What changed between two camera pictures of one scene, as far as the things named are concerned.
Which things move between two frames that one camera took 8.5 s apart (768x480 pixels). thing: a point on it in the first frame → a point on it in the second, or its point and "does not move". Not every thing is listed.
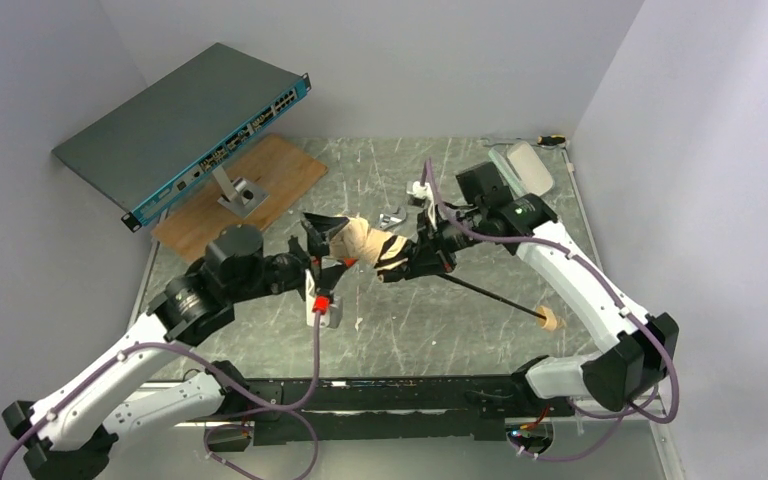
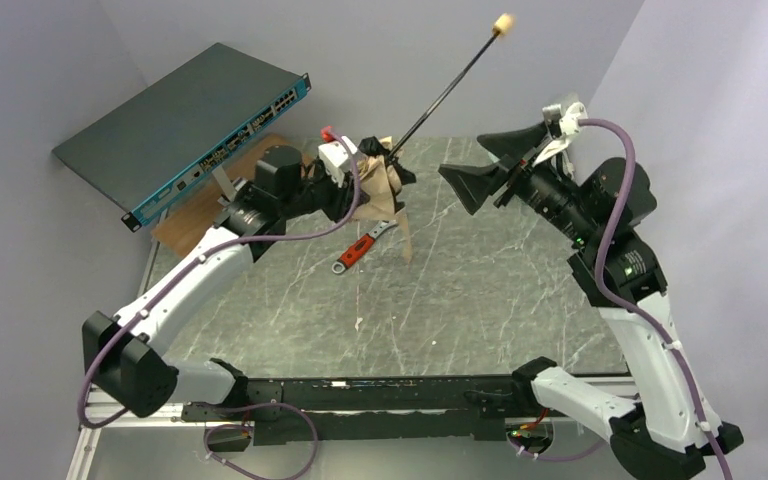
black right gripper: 428,244 → 509,179
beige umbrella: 393,255 → 382,175
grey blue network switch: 138,154 does not move
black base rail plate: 417,411 does not move
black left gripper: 302,258 → 349,196
